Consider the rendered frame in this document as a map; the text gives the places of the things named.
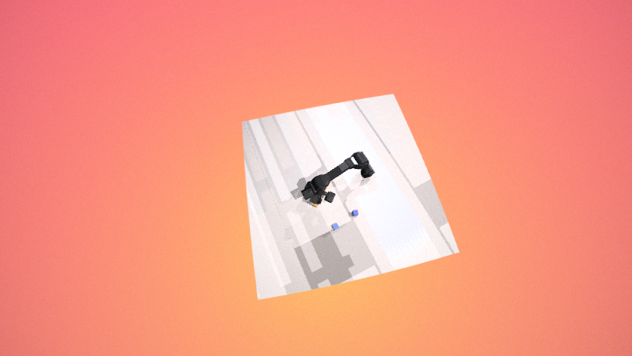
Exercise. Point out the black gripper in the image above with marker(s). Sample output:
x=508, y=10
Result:
x=329, y=195

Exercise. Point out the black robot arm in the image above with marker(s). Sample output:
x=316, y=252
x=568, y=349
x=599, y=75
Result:
x=319, y=183

